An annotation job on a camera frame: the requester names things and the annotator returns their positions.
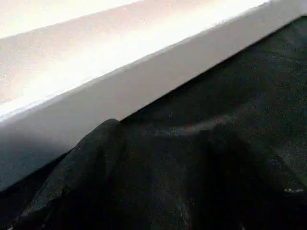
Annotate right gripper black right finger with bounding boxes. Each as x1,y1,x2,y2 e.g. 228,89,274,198
206,138,286,230

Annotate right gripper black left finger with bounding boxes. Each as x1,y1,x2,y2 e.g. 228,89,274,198
12,118,135,230

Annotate white plastic table top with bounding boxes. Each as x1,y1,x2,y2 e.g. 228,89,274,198
0,0,307,192

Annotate black plastic mat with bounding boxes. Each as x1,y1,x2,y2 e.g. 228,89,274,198
0,14,307,230

